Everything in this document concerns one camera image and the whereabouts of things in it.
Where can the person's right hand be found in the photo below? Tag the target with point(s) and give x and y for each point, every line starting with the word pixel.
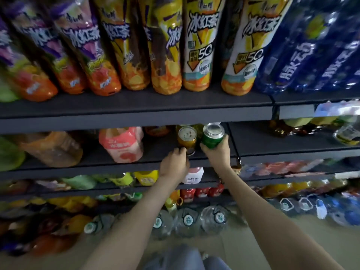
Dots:
pixel 219 157

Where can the person's left hand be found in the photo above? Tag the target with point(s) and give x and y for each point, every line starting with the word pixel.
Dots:
pixel 174 166

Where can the white squat drink bottle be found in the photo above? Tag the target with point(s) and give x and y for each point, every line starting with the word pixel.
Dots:
pixel 193 176

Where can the small green drink can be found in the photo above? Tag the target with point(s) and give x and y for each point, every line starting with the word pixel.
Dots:
pixel 214 135

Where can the group of large water bottles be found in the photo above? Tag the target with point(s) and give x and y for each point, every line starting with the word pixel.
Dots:
pixel 169 219

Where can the pink squat drink bottle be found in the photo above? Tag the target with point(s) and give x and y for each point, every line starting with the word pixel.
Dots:
pixel 122 144

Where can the dark grey metal shelf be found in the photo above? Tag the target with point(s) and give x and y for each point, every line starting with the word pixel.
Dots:
pixel 140 112

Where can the brown tea bottle yellow label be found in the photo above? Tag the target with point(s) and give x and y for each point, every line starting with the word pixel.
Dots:
pixel 284 127

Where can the orange squat drink bottle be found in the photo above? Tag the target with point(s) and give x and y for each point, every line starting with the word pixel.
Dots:
pixel 53 149

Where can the row of dark blue sports bottles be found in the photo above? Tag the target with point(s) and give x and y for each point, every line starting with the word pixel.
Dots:
pixel 315 47

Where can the purple label fruit drink bottle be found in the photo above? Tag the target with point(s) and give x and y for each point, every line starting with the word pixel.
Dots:
pixel 28 76
pixel 56 47

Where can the person's left forearm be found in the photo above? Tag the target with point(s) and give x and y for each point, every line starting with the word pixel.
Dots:
pixel 132 227

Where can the person's right forearm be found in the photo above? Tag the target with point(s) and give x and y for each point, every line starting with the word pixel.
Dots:
pixel 278 222

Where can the person's grey trousers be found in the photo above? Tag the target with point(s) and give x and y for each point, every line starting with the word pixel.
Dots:
pixel 185 258

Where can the gold lid metal tin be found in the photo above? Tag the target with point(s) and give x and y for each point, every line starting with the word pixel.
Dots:
pixel 187 137

